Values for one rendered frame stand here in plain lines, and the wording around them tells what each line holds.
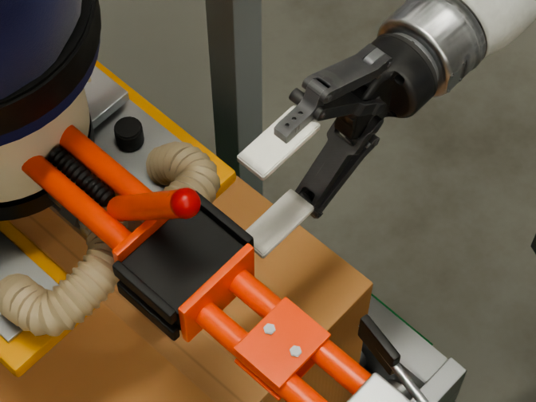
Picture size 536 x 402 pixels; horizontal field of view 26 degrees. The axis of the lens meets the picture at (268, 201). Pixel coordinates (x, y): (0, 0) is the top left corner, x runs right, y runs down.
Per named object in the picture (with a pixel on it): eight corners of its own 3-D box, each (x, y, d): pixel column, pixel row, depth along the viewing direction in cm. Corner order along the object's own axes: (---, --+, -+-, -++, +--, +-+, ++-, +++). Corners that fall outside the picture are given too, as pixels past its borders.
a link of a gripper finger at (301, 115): (328, 107, 96) (329, 85, 94) (286, 144, 94) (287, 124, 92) (314, 96, 97) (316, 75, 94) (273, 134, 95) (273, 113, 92)
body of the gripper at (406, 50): (447, 57, 102) (380, 121, 99) (435, 112, 110) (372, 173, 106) (382, 11, 105) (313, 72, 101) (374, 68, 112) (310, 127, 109)
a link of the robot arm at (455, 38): (478, 82, 112) (439, 120, 110) (404, 32, 115) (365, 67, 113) (494, 22, 104) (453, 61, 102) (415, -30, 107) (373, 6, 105)
